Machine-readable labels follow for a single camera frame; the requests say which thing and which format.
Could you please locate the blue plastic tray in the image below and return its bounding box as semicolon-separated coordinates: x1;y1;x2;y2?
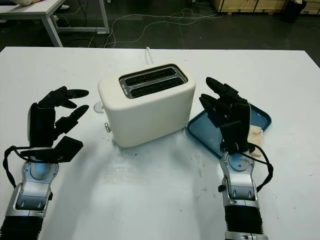
186;102;273;159

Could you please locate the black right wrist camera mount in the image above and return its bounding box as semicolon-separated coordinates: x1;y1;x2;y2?
219;120;251;155

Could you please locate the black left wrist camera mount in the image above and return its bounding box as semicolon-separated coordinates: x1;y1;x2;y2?
20;136;84;164

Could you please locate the black trash bin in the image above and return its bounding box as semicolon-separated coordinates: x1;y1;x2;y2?
282;0;307;25

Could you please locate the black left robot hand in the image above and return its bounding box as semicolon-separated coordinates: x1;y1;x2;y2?
26;86;90;149

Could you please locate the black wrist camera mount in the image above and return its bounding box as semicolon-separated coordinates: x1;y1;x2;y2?
20;136;84;164
219;120;251;155

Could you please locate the white toaster power cord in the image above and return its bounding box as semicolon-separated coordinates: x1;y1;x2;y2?
144;46;156;66

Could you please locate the white office desk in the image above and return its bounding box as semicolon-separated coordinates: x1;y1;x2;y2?
0;0;110;48

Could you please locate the white cable on floor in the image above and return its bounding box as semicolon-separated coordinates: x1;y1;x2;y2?
103;8;221;48

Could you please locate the wooden crate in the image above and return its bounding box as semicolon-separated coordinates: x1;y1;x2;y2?
216;0;307;13

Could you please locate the slice of white bread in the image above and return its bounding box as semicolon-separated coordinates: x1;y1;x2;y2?
247;125;264;158

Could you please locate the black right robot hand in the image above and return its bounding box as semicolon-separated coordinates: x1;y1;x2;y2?
199;76;252;151

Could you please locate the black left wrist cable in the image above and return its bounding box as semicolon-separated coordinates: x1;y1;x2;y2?
2;145;28;188

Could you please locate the cream white two-slot toaster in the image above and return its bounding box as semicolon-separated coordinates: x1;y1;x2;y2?
97;61;197;148

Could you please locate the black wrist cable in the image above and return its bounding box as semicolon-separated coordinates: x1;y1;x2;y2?
239;146;275;198
2;145;28;188

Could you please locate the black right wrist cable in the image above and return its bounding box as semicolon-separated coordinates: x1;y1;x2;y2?
239;146;275;198

